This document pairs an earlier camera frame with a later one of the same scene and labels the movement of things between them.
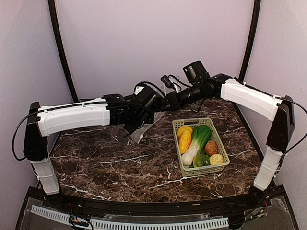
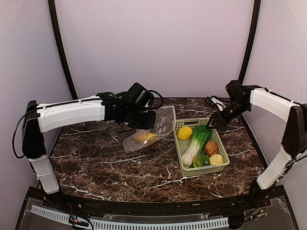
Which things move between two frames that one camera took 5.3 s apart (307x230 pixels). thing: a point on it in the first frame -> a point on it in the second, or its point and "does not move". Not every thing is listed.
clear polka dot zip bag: x=137 y=137 -> x=165 y=123
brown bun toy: x=211 y=148 does not move
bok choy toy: x=201 y=133 does not move
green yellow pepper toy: x=201 y=160 does not move
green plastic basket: x=199 y=148 does not move
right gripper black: x=173 y=98 -> x=217 y=114
